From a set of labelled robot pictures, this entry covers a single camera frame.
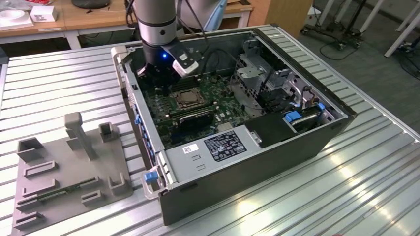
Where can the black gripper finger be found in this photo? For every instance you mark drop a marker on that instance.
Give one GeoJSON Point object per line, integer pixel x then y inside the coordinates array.
{"type": "Point", "coordinates": [173, 76]}
{"type": "Point", "coordinates": [152, 73]}

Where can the silver CPU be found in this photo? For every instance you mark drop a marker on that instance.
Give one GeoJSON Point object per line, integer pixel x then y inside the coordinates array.
{"type": "Point", "coordinates": [192, 96]}

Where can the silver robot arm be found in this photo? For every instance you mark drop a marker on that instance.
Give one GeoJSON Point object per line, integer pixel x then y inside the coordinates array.
{"type": "Point", "coordinates": [153, 32]}

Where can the CPU socket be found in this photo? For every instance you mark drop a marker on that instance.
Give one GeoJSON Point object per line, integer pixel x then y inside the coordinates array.
{"type": "Point", "coordinates": [192, 107]}

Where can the green RAM stick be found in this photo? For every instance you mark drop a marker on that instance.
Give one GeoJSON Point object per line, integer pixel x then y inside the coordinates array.
{"type": "Point", "coordinates": [189, 112]}
{"type": "Point", "coordinates": [53, 193]}

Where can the blue card retainer strip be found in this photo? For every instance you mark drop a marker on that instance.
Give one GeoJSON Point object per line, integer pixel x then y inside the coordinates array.
{"type": "Point", "coordinates": [136, 120]}

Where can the black graphics card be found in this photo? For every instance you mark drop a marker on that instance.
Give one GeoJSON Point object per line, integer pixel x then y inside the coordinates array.
{"type": "Point", "coordinates": [194, 121]}

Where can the green motherboard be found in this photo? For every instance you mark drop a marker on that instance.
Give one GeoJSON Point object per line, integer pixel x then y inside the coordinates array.
{"type": "Point", "coordinates": [229, 108]}

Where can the wooden desk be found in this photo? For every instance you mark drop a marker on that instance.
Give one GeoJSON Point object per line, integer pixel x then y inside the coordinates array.
{"type": "Point", "coordinates": [104, 14]}

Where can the silver metal disk bay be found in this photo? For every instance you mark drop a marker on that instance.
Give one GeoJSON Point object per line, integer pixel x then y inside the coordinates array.
{"type": "Point", "coordinates": [250, 73]}

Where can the small silver heatsink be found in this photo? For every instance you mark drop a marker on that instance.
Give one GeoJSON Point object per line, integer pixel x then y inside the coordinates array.
{"type": "Point", "coordinates": [224, 126]}

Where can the black round base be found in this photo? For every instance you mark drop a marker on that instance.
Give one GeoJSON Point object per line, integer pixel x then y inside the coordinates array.
{"type": "Point", "coordinates": [89, 3]}

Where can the black plastic shroud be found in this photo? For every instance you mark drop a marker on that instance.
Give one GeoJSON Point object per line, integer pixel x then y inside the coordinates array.
{"type": "Point", "coordinates": [266, 130]}

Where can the grey power supply unit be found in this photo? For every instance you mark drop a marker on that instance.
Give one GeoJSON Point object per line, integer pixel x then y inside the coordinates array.
{"type": "Point", "coordinates": [188, 169]}

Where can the white cardboard box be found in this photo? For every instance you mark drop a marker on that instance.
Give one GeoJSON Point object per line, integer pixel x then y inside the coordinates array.
{"type": "Point", "coordinates": [44, 12]}

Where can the blue disk carrier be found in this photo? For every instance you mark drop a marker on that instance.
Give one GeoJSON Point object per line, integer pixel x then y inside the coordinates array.
{"type": "Point", "coordinates": [292, 116]}

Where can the blue case latch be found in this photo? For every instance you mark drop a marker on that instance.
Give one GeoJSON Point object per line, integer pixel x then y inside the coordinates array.
{"type": "Point", "coordinates": [150, 177]}

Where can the red patterned bag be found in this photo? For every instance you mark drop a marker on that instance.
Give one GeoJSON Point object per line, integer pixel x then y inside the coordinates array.
{"type": "Point", "coordinates": [38, 2]}

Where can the wooden cabinet panel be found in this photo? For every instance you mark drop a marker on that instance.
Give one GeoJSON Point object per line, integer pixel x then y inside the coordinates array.
{"type": "Point", "coordinates": [288, 17]}

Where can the white tray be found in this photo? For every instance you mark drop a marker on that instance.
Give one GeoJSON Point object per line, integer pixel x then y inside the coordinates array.
{"type": "Point", "coordinates": [18, 24]}

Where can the small blue clip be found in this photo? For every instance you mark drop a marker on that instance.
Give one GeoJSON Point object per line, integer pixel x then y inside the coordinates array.
{"type": "Point", "coordinates": [320, 106]}

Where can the white bowl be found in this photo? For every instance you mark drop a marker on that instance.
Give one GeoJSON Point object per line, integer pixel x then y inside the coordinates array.
{"type": "Point", "coordinates": [10, 14]}

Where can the grey parts rack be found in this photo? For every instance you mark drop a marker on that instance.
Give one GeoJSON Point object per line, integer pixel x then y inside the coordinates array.
{"type": "Point", "coordinates": [65, 177]}

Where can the black open PC case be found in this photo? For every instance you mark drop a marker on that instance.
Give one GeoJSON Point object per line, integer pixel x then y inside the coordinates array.
{"type": "Point", "coordinates": [245, 186]}

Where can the black wheeled cart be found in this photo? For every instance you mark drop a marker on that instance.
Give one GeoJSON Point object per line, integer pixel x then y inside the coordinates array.
{"type": "Point", "coordinates": [348, 33]}

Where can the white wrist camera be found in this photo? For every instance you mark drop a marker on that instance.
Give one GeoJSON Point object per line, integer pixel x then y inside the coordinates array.
{"type": "Point", "coordinates": [186, 68]}

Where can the white desk frame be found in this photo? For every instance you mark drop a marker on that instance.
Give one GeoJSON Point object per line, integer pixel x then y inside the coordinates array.
{"type": "Point", "coordinates": [369, 17]}
{"type": "Point", "coordinates": [396, 41]}

